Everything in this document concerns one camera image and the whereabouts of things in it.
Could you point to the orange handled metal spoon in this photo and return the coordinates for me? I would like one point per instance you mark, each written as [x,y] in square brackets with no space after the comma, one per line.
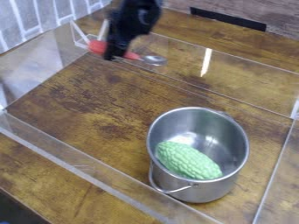
[151,59]

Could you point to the black wall strip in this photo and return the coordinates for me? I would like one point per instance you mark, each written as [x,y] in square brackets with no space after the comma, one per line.
[229,19]

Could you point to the clear acrylic corner bracket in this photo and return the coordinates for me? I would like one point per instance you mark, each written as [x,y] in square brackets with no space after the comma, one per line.
[82,38]

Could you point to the stainless steel pot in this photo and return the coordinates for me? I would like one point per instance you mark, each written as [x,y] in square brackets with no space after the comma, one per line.
[198,147]

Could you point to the green bitter melon toy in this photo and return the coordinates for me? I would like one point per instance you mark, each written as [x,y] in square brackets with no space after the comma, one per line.
[186,161]

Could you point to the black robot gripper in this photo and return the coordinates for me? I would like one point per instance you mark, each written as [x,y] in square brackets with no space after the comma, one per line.
[132,19]

